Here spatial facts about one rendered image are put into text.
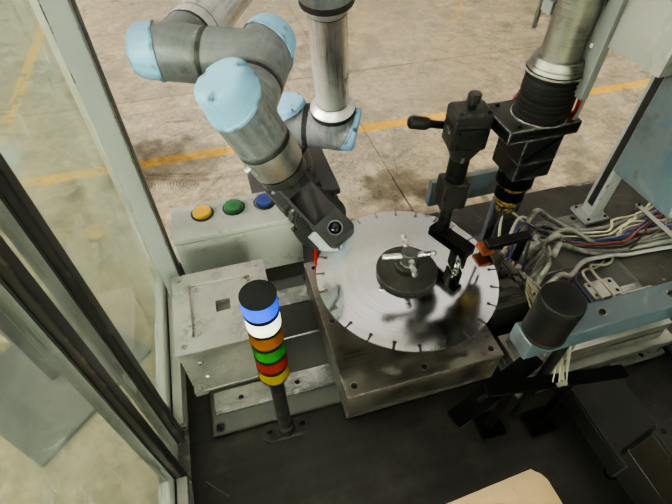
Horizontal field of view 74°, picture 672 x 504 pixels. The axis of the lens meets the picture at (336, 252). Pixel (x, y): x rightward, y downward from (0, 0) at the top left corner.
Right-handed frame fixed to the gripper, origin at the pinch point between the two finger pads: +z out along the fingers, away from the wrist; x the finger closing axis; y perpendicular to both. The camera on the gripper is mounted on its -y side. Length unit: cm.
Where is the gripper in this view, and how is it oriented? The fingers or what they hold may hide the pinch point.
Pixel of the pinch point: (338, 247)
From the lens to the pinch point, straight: 77.2
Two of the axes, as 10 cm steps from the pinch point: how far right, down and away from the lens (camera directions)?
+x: -7.5, 6.5, -0.8
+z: 3.6, 5.1, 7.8
